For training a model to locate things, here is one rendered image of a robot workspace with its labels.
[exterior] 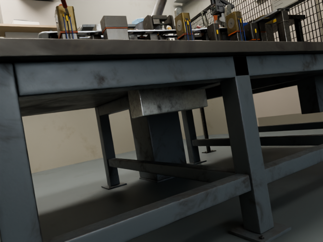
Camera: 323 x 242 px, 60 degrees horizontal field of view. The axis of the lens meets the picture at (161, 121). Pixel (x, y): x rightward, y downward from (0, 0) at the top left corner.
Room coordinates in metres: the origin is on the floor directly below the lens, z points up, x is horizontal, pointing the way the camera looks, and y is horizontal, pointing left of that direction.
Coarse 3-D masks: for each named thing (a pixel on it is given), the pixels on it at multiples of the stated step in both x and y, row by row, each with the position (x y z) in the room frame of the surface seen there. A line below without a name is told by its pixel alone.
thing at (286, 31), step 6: (282, 12) 1.63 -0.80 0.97; (276, 18) 1.67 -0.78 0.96; (282, 18) 1.64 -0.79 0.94; (288, 18) 1.65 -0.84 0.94; (282, 24) 1.65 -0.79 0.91; (288, 24) 1.65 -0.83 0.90; (282, 30) 1.65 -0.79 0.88; (288, 30) 1.65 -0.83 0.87; (282, 36) 1.66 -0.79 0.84; (288, 36) 1.65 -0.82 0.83
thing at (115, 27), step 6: (102, 18) 1.40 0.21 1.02; (108, 18) 1.40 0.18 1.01; (114, 18) 1.41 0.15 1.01; (120, 18) 1.42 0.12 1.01; (126, 18) 1.44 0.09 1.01; (102, 24) 1.42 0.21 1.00; (108, 24) 1.39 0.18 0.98; (114, 24) 1.41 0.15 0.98; (120, 24) 1.42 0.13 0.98; (126, 24) 1.43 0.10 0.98; (102, 30) 1.44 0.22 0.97; (108, 30) 1.40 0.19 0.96; (114, 30) 1.41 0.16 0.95; (120, 30) 1.42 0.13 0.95; (126, 30) 1.44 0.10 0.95; (108, 36) 1.39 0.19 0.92; (114, 36) 1.41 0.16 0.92; (120, 36) 1.42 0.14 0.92; (126, 36) 1.43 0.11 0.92
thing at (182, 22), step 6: (186, 12) 1.58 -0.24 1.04; (174, 18) 1.63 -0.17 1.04; (180, 18) 1.58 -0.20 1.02; (186, 18) 1.57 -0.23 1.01; (180, 24) 1.59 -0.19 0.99; (186, 24) 1.57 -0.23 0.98; (180, 30) 1.60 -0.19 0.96; (186, 30) 1.57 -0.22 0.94; (180, 36) 1.61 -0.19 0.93; (186, 36) 1.58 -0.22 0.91; (192, 36) 1.58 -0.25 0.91
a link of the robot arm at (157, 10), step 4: (156, 0) 2.29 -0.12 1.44; (160, 0) 2.27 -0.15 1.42; (164, 0) 2.27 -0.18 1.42; (156, 4) 2.30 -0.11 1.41; (160, 4) 2.28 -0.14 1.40; (164, 4) 2.30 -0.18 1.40; (156, 8) 2.31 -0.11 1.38; (160, 8) 2.30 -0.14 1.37; (152, 12) 2.35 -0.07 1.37; (156, 12) 2.32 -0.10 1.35; (160, 12) 2.32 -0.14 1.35; (156, 28) 2.39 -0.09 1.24; (160, 28) 2.43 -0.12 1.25
